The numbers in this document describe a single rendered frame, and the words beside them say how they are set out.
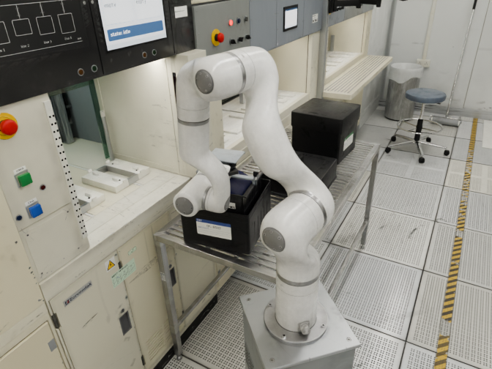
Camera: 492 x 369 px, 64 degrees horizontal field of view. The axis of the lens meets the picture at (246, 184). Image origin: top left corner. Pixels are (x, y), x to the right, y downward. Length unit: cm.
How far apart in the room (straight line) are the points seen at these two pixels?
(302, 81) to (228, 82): 210
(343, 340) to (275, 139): 61
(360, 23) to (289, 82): 152
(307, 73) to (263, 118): 202
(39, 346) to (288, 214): 91
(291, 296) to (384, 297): 142
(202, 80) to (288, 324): 71
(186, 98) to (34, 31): 42
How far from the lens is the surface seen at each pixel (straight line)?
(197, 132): 109
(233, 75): 88
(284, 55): 297
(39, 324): 143
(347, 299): 241
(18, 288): 132
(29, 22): 119
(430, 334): 235
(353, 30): 434
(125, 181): 173
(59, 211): 131
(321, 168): 183
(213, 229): 144
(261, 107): 94
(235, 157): 141
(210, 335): 220
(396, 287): 255
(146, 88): 174
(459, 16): 534
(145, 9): 146
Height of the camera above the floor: 168
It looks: 29 degrees down
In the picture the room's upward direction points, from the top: 2 degrees counter-clockwise
